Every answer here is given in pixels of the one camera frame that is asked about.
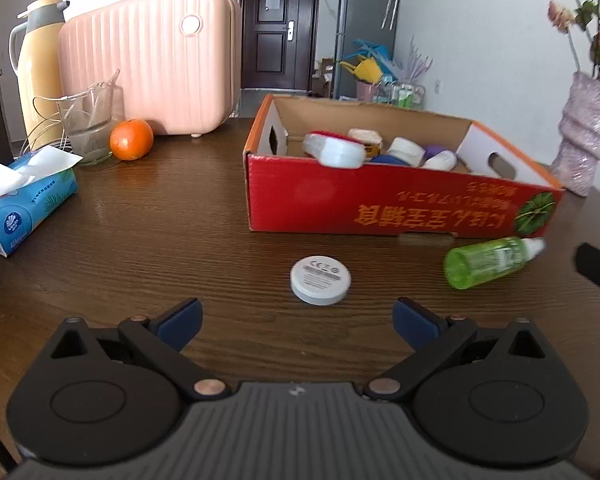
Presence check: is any glass measuring cup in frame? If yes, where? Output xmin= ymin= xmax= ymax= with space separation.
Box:
xmin=55 ymin=84 xmax=126 ymax=165

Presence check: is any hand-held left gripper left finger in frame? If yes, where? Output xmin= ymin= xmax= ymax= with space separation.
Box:
xmin=40 ymin=297 xmax=232 ymax=403

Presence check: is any white round tin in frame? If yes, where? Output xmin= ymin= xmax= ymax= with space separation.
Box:
xmin=290 ymin=255 xmax=353 ymax=306

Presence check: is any brown cardboard carton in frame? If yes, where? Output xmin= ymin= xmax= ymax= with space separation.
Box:
xmin=312 ymin=57 xmax=336 ymax=98

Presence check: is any red cardboard box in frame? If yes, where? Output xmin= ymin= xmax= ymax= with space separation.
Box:
xmin=243 ymin=93 xmax=566 ymax=238

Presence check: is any pink suitcase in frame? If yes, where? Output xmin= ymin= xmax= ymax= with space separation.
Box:
xmin=58 ymin=0 xmax=242 ymax=137

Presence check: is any blue plastic hanger bundle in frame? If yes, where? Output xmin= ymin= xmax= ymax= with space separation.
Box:
xmin=352 ymin=40 xmax=396 ymax=68

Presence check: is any dark brown entrance door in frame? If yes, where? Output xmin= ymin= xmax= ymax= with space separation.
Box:
xmin=239 ymin=0 xmax=322 ymax=92

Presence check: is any white spray bottle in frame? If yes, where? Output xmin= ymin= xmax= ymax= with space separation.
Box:
xmin=422 ymin=150 xmax=458 ymax=172

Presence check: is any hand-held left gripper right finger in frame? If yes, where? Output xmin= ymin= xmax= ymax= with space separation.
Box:
xmin=363 ymin=297 xmax=559 ymax=403

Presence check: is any orange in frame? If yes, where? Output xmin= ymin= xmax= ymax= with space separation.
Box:
xmin=110 ymin=119 xmax=154 ymax=162

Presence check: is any pink textured vase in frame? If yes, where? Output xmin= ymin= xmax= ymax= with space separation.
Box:
xmin=550 ymin=71 xmax=600 ymax=197

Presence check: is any white red container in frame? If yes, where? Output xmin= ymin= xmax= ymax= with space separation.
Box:
xmin=302 ymin=131 xmax=365 ymax=169

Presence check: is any blue tissue pack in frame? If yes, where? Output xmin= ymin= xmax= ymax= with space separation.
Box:
xmin=0 ymin=147 xmax=83 ymax=258

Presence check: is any grey refrigerator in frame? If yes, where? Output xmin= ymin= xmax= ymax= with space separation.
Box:
xmin=332 ymin=0 xmax=403 ymax=100

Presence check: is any yellow watering can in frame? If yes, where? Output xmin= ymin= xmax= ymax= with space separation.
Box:
xmin=340 ymin=60 xmax=381 ymax=83

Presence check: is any pink bucket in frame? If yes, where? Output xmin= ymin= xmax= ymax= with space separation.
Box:
xmin=355 ymin=80 xmax=381 ymax=103

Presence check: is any yellow thermos jug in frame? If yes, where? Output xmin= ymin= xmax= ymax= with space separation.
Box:
xmin=9 ymin=0 xmax=71 ymax=153

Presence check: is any dried lavender bunch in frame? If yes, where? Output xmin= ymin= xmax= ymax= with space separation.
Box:
xmin=402 ymin=35 xmax=433 ymax=83

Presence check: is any green spray bottle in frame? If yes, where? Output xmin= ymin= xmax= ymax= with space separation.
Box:
xmin=443 ymin=236 xmax=546 ymax=290

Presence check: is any beige and yellow charger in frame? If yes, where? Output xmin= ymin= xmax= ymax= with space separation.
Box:
xmin=347 ymin=128 xmax=383 ymax=158

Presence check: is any white cable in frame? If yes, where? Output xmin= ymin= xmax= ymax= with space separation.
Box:
xmin=22 ymin=94 xmax=73 ymax=153

